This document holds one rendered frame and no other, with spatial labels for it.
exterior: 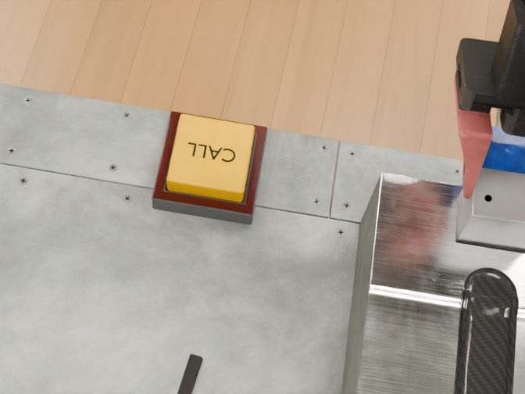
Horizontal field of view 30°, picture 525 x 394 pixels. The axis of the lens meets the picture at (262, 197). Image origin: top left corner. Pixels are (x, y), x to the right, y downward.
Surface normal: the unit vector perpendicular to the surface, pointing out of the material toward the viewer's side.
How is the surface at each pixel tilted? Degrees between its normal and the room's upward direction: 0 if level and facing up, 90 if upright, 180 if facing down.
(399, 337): 3
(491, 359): 9
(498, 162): 3
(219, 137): 0
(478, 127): 26
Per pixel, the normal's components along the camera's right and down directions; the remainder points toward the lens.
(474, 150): -0.13, 0.86
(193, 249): 0.07, -0.42
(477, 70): 0.09, -0.77
